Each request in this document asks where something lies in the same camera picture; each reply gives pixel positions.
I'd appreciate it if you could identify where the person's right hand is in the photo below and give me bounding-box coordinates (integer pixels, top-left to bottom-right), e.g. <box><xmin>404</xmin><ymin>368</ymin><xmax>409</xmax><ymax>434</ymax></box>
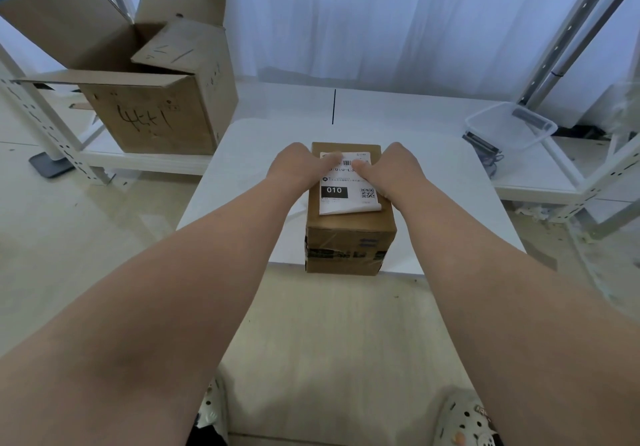
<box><xmin>351</xmin><ymin>142</ymin><xmax>427</xmax><ymax>202</ymax></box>

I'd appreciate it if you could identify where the person's left hand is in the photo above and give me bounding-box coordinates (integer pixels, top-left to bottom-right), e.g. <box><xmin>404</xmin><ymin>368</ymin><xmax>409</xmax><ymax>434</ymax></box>
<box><xmin>265</xmin><ymin>142</ymin><xmax>345</xmax><ymax>195</ymax></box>

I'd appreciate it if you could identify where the white shipping label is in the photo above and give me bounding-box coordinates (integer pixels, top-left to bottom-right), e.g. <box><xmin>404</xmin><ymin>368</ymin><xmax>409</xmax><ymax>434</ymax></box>
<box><xmin>318</xmin><ymin>150</ymin><xmax>384</xmax><ymax>216</ymax></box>

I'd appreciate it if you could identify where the small brown cardboard box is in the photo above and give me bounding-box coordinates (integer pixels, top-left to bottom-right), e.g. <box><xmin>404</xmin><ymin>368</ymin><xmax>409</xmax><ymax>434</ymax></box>
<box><xmin>304</xmin><ymin>142</ymin><xmax>398</xmax><ymax>277</ymax></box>

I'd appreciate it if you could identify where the person's left forearm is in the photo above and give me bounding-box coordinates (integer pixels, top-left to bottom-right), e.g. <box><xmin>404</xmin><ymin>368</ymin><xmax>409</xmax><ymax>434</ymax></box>
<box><xmin>0</xmin><ymin>176</ymin><xmax>321</xmax><ymax>446</ymax></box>

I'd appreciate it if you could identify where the person's right forearm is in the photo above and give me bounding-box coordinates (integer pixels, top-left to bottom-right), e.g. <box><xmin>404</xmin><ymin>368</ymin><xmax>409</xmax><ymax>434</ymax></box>
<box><xmin>385</xmin><ymin>179</ymin><xmax>640</xmax><ymax>446</ymax></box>

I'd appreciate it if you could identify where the dark tape dispenser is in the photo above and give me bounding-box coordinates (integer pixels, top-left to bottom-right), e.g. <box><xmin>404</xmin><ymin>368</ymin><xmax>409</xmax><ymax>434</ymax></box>
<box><xmin>462</xmin><ymin>130</ymin><xmax>505</xmax><ymax>177</ymax></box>

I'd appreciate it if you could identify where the white curtain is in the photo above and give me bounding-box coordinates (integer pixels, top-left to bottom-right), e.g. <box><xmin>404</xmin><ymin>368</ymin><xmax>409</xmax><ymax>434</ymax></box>
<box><xmin>196</xmin><ymin>0</ymin><xmax>608</xmax><ymax>102</ymax></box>

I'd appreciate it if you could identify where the clear plastic container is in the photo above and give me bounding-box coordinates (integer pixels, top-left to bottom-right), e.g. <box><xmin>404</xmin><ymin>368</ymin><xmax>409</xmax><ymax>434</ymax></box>
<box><xmin>464</xmin><ymin>102</ymin><xmax>559</xmax><ymax>151</ymax></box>

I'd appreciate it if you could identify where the large open cardboard box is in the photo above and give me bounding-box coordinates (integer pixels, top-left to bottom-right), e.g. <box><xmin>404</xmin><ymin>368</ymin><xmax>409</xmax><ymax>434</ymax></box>
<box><xmin>0</xmin><ymin>0</ymin><xmax>239</xmax><ymax>156</ymax></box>

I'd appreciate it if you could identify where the white metal shelf rack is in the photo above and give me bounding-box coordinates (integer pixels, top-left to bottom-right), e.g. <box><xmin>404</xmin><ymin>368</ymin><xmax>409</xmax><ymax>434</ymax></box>
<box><xmin>0</xmin><ymin>0</ymin><xmax>217</xmax><ymax>187</ymax></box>
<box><xmin>492</xmin><ymin>0</ymin><xmax>640</xmax><ymax>241</ymax></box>

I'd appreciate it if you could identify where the person's left white clog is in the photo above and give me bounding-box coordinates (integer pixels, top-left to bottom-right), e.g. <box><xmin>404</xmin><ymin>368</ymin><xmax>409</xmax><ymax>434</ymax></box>
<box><xmin>195</xmin><ymin>375</ymin><xmax>229</xmax><ymax>432</ymax></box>

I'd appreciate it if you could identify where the person's white clog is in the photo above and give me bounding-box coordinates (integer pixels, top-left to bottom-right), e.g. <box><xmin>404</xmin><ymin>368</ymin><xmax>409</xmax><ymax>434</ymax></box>
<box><xmin>432</xmin><ymin>386</ymin><xmax>501</xmax><ymax>446</ymax></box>
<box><xmin>195</xmin><ymin>375</ymin><xmax>229</xmax><ymax>432</ymax></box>

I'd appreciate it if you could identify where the person's right white clog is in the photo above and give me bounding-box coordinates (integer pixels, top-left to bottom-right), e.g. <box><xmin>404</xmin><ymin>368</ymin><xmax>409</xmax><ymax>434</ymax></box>
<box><xmin>432</xmin><ymin>386</ymin><xmax>501</xmax><ymax>446</ymax></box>

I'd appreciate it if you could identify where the grey metal pole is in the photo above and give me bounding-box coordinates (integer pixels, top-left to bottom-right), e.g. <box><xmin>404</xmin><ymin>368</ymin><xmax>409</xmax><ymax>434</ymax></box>
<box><xmin>552</xmin><ymin>0</ymin><xmax>640</xmax><ymax>78</ymax></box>

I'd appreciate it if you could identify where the grey floor base plate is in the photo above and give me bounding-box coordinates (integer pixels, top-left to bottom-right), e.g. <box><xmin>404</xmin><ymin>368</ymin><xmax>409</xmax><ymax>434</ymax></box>
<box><xmin>28</xmin><ymin>151</ymin><xmax>76</xmax><ymax>180</ymax></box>

